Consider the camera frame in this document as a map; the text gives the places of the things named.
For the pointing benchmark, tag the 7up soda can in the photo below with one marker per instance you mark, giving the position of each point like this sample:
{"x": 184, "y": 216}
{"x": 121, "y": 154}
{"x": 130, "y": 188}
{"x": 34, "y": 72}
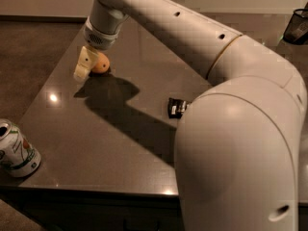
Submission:
{"x": 17, "y": 156}

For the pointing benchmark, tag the orange fruit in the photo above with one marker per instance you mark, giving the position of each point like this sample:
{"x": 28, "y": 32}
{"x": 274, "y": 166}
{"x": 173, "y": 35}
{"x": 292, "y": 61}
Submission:
{"x": 102, "y": 65}

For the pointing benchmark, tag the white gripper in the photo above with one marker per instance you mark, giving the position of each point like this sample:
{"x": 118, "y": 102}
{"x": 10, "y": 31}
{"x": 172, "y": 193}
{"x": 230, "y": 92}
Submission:
{"x": 98, "y": 38}

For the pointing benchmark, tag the black snack bar wrapper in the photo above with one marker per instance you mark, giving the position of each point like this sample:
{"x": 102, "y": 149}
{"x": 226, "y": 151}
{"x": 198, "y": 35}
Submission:
{"x": 177, "y": 107}

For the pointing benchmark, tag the black mesh pen holder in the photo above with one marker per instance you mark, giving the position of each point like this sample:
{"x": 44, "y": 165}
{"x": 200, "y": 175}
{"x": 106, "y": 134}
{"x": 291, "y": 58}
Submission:
{"x": 297, "y": 29}

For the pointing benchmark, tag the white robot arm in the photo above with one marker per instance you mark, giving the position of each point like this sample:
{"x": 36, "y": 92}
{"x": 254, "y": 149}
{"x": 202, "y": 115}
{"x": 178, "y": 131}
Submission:
{"x": 236, "y": 146}

